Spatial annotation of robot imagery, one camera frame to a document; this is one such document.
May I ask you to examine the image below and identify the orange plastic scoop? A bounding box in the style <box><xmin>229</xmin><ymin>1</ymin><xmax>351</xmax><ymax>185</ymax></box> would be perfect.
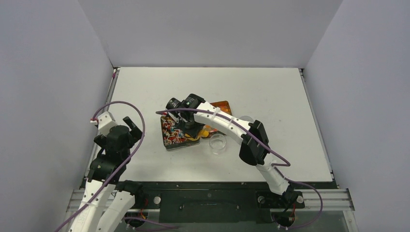
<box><xmin>185</xmin><ymin>125</ymin><xmax>218</xmax><ymax>141</ymax></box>

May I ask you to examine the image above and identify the tin box of lollipops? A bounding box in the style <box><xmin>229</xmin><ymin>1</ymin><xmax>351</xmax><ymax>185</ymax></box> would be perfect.
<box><xmin>160</xmin><ymin>115</ymin><xmax>200</xmax><ymax>151</ymax></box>

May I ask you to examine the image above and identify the tin box of gummy candies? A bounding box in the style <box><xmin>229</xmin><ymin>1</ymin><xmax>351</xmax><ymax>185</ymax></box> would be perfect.
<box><xmin>202</xmin><ymin>101</ymin><xmax>233</xmax><ymax>135</ymax></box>

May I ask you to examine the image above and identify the clear round lid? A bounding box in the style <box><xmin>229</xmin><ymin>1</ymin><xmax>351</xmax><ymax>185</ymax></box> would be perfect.
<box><xmin>239</xmin><ymin>116</ymin><xmax>254</xmax><ymax>123</ymax></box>

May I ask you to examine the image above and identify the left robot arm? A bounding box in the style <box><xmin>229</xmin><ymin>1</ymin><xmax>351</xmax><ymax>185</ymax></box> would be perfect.
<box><xmin>69</xmin><ymin>113</ymin><xmax>144</xmax><ymax>232</ymax></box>

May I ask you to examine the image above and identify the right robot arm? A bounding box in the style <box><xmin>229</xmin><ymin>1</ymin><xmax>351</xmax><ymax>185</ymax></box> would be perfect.
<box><xmin>164</xmin><ymin>94</ymin><xmax>299</xmax><ymax>208</ymax></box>

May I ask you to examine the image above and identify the clear plastic round container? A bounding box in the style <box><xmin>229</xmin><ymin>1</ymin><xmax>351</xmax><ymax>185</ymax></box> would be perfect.
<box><xmin>209</xmin><ymin>134</ymin><xmax>227</xmax><ymax>155</ymax></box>

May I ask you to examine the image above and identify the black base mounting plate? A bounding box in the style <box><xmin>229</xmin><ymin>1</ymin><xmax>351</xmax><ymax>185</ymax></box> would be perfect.
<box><xmin>80</xmin><ymin>181</ymin><xmax>338</xmax><ymax>224</ymax></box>

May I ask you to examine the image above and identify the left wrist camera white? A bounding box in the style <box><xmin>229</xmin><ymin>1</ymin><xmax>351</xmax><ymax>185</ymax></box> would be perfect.
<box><xmin>90</xmin><ymin>111</ymin><xmax>118</xmax><ymax>136</ymax></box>

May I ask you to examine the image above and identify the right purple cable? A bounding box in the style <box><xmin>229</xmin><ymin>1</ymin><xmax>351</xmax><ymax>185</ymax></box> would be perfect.
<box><xmin>155</xmin><ymin>108</ymin><xmax>323</xmax><ymax>231</ymax></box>

